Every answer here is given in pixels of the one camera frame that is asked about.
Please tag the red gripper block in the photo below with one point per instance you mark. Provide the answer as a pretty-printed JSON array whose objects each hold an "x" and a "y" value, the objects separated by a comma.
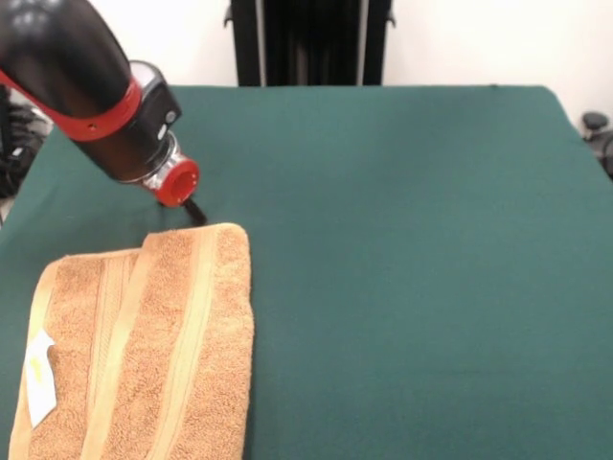
[{"x": 179, "y": 184}]

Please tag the tan terry towel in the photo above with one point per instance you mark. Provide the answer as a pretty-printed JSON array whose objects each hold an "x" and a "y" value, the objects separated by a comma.
[{"x": 143, "y": 335}]

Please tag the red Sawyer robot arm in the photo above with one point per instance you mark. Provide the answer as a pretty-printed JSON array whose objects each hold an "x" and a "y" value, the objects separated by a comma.
[{"x": 72, "y": 72}]

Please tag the dark green table cloth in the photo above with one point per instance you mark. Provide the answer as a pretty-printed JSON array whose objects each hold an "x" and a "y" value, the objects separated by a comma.
[{"x": 431, "y": 287}]

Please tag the grey chair base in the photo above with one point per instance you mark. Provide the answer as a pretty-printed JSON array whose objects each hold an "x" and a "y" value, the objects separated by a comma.
[{"x": 594, "y": 122}]

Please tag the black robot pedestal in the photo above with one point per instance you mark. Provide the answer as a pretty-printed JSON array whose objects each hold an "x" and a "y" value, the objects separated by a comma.
[{"x": 311, "y": 43}]

